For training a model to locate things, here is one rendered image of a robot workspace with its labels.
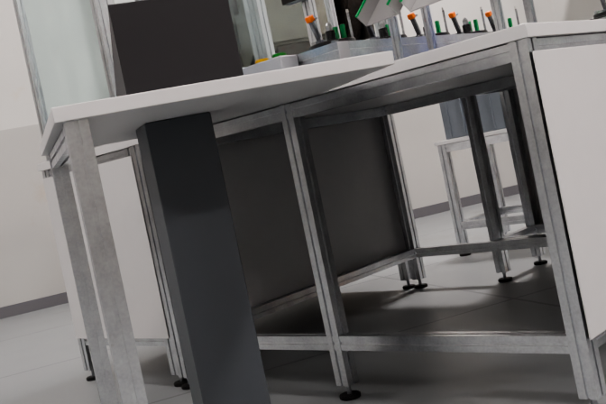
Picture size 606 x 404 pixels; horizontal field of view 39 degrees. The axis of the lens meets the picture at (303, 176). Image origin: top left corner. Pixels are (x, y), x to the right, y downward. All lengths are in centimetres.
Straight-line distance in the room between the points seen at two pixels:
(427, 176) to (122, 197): 445
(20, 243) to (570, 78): 491
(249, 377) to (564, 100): 97
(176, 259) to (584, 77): 104
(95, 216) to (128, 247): 138
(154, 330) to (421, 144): 446
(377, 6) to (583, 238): 86
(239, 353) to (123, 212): 107
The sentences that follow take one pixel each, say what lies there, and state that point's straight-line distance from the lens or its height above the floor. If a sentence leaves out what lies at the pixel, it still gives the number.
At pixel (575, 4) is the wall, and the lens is 775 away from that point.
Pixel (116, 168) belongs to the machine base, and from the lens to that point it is 299.
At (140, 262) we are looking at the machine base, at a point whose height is 44.
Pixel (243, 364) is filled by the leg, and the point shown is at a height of 22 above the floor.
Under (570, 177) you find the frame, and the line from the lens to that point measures 193.
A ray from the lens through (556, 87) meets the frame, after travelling 195.
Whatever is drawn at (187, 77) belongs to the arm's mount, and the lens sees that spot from 200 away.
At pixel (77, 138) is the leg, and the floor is 80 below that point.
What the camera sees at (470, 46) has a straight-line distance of 194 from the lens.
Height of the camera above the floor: 68
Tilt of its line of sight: 1 degrees down
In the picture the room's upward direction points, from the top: 12 degrees counter-clockwise
